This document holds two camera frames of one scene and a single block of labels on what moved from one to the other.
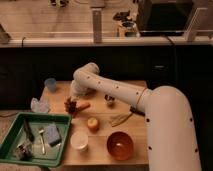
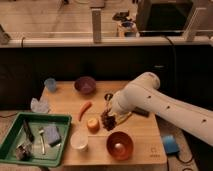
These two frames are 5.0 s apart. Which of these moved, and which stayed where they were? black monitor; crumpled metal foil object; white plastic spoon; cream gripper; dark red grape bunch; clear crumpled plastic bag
Moved: dark red grape bunch; cream gripper
Stayed: black monitor; white plastic spoon; clear crumpled plastic bag; crumpled metal foil object
